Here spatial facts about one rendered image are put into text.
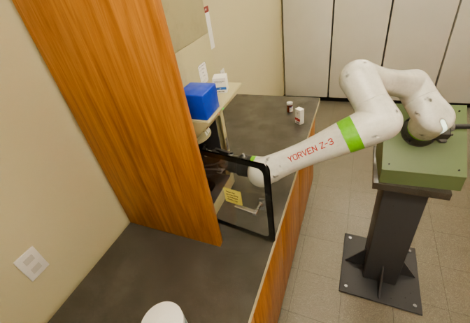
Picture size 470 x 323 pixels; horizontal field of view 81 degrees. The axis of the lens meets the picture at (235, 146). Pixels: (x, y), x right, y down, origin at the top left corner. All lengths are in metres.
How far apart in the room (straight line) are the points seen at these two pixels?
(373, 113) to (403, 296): 1.56
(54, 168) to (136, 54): 0.57
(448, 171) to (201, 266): 1.14
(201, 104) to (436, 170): 1.09
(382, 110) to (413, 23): 3.02
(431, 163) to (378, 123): 0.63
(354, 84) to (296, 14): 3.00
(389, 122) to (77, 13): 0.93
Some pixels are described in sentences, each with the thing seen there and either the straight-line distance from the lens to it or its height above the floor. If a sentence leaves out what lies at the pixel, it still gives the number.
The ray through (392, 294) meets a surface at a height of 0.02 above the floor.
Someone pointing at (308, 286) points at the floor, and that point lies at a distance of 2.21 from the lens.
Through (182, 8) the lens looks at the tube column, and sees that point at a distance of 1.01.
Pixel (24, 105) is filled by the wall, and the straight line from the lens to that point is 1.12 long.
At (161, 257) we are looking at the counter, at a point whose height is 0.94.
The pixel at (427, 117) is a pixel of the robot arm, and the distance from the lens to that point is 1.31.
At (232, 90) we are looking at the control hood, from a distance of 1.10.
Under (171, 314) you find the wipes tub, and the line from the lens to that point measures 0.99.
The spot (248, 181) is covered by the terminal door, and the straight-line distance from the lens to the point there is 0.97.
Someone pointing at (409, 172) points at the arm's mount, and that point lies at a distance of 1.50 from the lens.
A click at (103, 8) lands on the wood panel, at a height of 1.88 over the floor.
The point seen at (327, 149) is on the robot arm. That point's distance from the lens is 0.95.
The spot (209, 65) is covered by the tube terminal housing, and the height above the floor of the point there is 1.60.
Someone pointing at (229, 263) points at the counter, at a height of 0.94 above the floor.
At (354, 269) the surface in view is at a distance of 2.30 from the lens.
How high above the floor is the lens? 1.95
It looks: 35 degrees down
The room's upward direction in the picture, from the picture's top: 9 degrees counter-clockwise
